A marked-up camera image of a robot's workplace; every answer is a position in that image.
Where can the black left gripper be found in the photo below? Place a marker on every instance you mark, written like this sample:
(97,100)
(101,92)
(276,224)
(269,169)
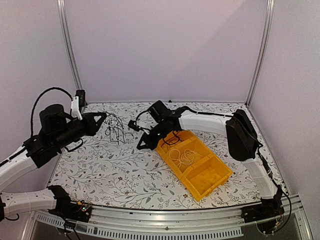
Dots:
(92,126)

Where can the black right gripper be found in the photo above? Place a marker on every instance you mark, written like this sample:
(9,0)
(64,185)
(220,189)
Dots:
(150,144)

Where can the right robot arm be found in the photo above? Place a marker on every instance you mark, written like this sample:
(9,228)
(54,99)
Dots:
(233,130)

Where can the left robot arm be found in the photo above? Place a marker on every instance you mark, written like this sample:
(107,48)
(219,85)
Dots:
(58,130)

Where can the floral table cloth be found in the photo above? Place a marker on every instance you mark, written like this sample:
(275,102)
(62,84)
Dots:
(109,170)

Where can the yellow three-compartment bin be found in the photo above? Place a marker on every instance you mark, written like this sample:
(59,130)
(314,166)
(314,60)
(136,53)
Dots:
(193,163)

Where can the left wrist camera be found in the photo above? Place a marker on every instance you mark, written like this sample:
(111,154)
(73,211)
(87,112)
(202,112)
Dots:
(77,103)

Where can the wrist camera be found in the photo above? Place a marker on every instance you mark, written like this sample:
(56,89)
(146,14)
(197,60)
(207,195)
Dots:
(133,125)
(77,103)

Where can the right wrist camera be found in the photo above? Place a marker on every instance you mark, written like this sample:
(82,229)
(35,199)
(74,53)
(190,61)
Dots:
(133,125)

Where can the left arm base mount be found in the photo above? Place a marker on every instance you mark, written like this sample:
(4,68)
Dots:
(65,208)

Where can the aluminium front rail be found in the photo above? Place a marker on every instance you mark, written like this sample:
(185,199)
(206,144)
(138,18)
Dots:
(222,223)

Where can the left rear aluminium post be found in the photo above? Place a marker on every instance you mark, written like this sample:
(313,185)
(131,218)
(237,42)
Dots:
(61,7)

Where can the aluminium post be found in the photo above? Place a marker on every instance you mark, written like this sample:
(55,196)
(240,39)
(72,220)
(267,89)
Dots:
(262,50)
(61,7)

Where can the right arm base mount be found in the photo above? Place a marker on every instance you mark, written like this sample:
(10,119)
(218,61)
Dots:
(268,208)

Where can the right rear aluminium post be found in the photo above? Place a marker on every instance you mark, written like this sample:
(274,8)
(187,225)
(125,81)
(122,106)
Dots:
(262,50)

